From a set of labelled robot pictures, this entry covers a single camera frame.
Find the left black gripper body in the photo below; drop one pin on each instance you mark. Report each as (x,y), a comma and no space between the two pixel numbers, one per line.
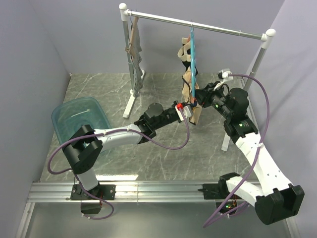
(169,117)

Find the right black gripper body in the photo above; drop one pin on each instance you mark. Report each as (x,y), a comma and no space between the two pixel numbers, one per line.
(215,97)

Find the salmon clothespin end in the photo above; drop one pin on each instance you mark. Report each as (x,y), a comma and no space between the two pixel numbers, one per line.
(193,102)

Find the beige underwear blue trim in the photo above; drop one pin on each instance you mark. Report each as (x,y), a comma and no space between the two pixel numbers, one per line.
(188,97)

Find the teal clip hanger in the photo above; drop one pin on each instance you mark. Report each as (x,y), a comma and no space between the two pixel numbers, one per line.
(193,61)

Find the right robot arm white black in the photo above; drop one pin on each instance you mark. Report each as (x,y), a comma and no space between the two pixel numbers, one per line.
(277,198)

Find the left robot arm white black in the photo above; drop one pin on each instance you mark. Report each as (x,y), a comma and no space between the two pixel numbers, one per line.
(87,143)

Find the black underwear beige waistband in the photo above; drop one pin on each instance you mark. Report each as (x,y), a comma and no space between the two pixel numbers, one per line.
(184,54)

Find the wooden clothes hanger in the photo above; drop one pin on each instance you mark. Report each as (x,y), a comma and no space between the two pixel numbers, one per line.
(130,48)

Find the grey striped garment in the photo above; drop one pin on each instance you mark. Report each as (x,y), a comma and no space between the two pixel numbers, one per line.
(137,72)

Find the teal plastic basin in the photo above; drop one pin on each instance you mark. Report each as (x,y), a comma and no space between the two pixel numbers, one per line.
(70,116)

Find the silver white clothes rack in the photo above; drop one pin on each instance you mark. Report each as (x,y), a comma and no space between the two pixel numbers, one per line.
(266,39)

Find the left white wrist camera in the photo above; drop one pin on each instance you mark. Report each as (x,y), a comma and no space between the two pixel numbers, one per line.
(184,111)

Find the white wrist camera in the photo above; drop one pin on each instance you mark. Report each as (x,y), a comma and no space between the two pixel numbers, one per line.
(184,111)
(225,75)

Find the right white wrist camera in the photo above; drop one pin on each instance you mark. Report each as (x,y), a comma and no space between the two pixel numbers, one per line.
(225,75)

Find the aluminium mounting rail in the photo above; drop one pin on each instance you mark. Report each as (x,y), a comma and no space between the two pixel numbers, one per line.
(143,209)

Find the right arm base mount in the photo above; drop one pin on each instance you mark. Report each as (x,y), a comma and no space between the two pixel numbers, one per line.
(215,191)

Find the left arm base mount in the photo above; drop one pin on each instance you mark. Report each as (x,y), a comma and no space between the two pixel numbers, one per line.
(93,205)

